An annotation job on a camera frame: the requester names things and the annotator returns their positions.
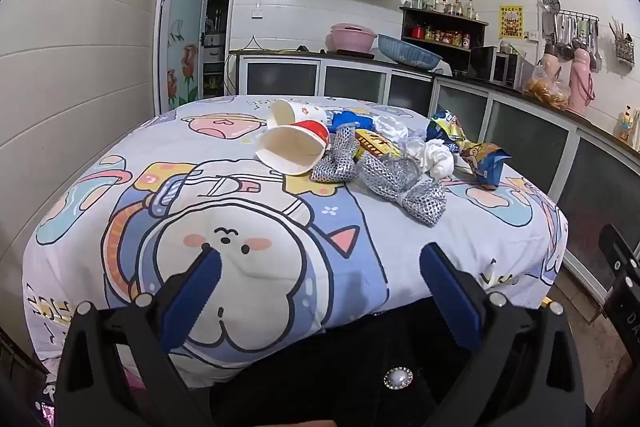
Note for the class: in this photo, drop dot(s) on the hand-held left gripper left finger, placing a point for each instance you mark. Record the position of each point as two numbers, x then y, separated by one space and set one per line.
195 302

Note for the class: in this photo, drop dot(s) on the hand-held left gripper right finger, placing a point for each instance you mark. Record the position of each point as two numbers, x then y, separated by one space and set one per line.
450 302

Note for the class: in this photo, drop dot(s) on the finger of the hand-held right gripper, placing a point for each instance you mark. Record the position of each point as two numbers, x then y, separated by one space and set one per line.
625 302

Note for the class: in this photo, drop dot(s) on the silver mesh bow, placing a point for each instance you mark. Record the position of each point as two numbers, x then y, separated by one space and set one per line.
395 177
335 157

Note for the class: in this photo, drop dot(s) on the blue snack bag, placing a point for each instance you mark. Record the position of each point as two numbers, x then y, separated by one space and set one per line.
487 162

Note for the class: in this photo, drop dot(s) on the person's black clothing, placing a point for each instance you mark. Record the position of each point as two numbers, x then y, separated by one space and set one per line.
325 382

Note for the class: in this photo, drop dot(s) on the cartoon printed tablecloth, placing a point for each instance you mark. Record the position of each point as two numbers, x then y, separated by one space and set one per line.
150 142

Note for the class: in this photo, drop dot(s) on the yellow dish soap bottle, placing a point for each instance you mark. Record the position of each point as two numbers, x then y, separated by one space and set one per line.
625 127

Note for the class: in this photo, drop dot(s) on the beige hanging cloth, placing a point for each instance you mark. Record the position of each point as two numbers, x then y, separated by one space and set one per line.
636 127

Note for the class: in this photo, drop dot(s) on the yellow snack box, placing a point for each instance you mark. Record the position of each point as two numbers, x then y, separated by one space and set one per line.
375 142

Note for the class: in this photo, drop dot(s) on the glass fronted kitchen cabinet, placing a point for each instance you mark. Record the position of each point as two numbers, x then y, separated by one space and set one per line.
525 142

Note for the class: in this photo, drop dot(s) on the red and white paper cup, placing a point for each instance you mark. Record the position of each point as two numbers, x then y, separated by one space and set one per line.
290 152

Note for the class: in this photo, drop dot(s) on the pink thermos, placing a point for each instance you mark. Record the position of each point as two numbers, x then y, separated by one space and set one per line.
581 87
552 64

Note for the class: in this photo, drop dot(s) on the bag of fried snacks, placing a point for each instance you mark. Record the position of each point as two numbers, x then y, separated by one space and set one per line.
545 89

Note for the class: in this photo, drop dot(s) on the black microwave oven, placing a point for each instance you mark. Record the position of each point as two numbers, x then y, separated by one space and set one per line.
482 64

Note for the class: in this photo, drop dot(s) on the metal chopstick holder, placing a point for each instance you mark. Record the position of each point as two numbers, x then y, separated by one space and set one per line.
623 49

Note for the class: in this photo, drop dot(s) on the blue plastic basket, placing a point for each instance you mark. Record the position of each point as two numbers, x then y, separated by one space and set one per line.
407 52

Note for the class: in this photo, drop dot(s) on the black induction cooker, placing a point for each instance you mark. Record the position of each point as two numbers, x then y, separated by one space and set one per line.
355 54

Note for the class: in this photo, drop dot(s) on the flower printed glass door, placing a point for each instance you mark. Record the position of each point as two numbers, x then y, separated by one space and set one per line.
182 32

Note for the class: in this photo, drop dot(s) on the dark wooden spice shelf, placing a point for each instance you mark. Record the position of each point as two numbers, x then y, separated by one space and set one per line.
442 24

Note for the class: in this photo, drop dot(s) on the pink basin with lid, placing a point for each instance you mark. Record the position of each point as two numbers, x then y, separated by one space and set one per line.
350 38

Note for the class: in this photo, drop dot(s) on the row of glass jars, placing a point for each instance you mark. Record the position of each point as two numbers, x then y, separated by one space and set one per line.
445 8

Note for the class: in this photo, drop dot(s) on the wall rack of utensils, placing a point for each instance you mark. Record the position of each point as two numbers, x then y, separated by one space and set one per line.
567 34

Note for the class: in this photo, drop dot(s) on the yellow wall poster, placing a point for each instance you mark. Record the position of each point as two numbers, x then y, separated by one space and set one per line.
511 23

